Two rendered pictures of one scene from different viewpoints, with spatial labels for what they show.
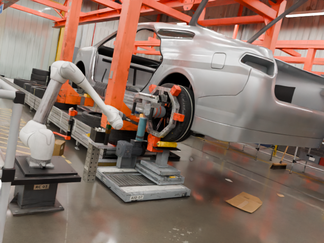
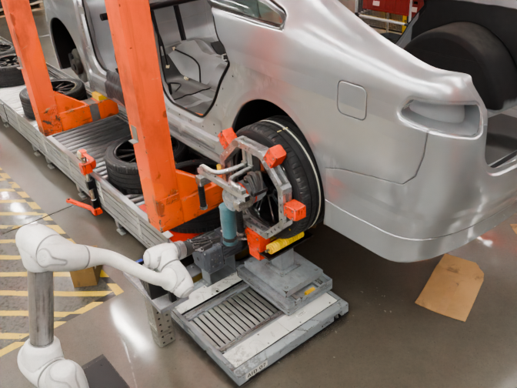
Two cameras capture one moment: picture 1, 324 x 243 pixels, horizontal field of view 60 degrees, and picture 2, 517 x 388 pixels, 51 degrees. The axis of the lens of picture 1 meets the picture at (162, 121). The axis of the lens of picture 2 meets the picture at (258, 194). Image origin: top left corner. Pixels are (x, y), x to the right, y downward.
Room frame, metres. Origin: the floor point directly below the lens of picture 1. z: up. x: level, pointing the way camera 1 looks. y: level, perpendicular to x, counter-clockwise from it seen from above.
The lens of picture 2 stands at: (0.60, -0.05, 2.33)
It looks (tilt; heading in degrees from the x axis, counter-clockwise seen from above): 31 degrees down; 2
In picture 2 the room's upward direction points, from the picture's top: 4 degrees counter-clockwise
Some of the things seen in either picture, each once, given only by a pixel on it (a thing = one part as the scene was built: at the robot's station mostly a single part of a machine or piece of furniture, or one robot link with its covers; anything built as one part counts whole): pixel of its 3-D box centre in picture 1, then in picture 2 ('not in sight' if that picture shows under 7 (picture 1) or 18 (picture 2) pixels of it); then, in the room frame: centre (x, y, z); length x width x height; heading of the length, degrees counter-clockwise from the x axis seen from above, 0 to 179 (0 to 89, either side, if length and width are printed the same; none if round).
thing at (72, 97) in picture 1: (79, 95); (84, 101); (5.05, 1.54, 0.69); 0.52 x 0.17 x 0.35; 128
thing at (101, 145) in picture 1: (96, 141); (155, 284); (2.86, 0.62, 0.44); 0.43 x 0.17 x 0.03; 38
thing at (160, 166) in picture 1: (162, 157); (281, 252); (3.23, -0.09, 0.32); 0.40 x 0.30 x 0.28; 38
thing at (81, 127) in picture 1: (72, 124); (95, 182); (4.34, 1.36, 0.28); 2.47 x 0.09 x 0.22; 38
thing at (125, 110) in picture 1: (135, 116); (208, 178); (3.54, 0.34, 0.69); 0.52 x 0.17 x 0.35; 128
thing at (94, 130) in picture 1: (99, 134); (155, 275); (2.84, 0.60, 0.51); 0.20 x 0.14 x 0.13; 30
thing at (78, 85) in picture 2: (61, 101); (55, 98); (6.02, 2.19, 0.39); 0.66 x 0.66 x 0.24
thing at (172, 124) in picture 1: (159, 111); (255, 188); (3.13, 0.04, 0.85); 0.54 x 0.07 x 0.54; 38
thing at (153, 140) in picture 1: (155, 143); (264, 239); (3.15, 0.01, 0.48); 0.16 x 0.12 x 0.17; 128
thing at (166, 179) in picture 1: (158, 172); (283, 277); (3.23, -0.09, 0.13); 0.50 x 0.36 x 0.10; 38
